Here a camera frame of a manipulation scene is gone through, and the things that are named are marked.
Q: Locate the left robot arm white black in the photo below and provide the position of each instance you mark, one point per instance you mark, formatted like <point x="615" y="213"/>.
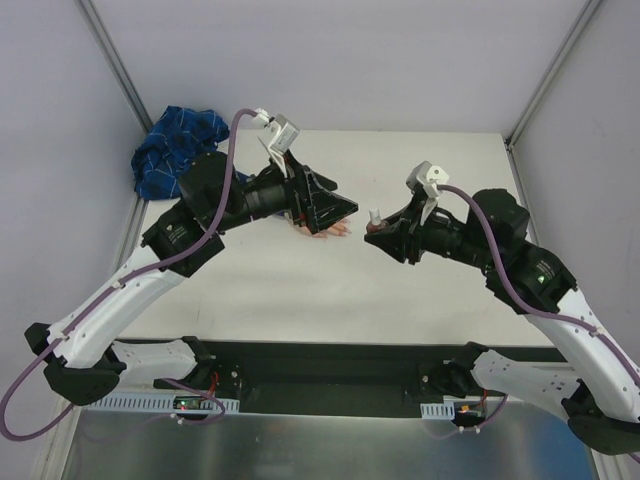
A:
<point x="85" y="361"/>

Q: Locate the aluminium frame post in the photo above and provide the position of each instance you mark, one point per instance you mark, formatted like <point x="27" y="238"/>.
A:
<point x="584" y="19"/>
<point x="106" y="44"/>

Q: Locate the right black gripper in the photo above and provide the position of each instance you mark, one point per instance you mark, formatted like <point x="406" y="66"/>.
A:
<point x="413" y="235"/>

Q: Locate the right aluminium frame post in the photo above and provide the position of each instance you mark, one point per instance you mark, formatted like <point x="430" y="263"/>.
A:
<point x="584" y="19"/>

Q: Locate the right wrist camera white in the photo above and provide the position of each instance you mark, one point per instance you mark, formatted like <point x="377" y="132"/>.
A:
<point x="427" y="178"/>

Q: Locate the left aluminium frame post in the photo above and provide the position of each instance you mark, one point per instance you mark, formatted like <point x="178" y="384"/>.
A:
<point x="106" y="44"/>

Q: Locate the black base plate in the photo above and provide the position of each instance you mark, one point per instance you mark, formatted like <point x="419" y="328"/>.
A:
<point x="343" y="380"/>

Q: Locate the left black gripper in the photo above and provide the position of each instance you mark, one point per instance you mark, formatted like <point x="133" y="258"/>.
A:
<point x="298" y="197"/>

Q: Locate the white cable duct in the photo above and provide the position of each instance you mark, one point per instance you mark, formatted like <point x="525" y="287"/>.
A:
<point x="438" y="411"/>
<point x="162" y="403"/>

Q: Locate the right white cable duct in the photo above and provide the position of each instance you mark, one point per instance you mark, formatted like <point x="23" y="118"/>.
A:
<point x="438" y="411"/>

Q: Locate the left white cable duct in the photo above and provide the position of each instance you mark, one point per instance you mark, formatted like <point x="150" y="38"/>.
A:
<point x="162" y="403"/>

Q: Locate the blue plaid cloth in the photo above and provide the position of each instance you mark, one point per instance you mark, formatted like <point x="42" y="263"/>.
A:
<point x="170" y="147"/>

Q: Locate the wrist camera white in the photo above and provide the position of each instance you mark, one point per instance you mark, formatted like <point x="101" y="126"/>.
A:
<point x="276" y="136"/>
<point x="427" y="178"/>

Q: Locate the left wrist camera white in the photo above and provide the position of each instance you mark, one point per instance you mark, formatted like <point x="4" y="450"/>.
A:
<point x="276" y="136"/>

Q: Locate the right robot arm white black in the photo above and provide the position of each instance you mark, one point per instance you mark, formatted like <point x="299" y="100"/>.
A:
<point x="599" y="399"/>

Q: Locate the mannequin hand with nails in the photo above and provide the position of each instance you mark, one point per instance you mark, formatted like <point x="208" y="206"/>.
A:
<point x="339" y="229"/>

